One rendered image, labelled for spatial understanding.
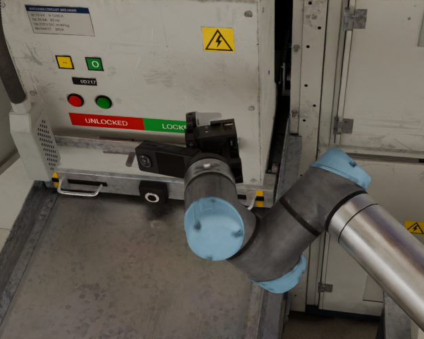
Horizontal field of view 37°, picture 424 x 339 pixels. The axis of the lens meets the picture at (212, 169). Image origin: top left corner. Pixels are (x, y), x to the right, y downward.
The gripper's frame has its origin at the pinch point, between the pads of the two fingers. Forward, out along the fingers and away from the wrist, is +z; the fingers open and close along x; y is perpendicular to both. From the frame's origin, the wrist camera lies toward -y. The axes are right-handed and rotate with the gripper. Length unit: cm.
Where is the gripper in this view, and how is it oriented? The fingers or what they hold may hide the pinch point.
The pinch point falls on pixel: (190, 119)
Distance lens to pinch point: 112.6
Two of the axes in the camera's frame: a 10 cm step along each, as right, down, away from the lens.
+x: -1.1, -8.5, -5.2
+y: 9.9, -1.2, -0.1
